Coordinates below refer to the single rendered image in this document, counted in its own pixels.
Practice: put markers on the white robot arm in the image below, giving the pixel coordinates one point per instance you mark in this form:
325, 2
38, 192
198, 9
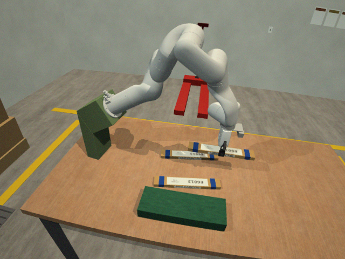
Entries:
183, 44

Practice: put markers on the tan box with blue bands and white label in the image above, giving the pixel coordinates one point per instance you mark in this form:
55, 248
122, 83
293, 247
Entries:
174, 154
214, 150
181, 182

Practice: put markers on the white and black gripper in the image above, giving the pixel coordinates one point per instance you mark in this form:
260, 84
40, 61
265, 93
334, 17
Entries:
223, 141

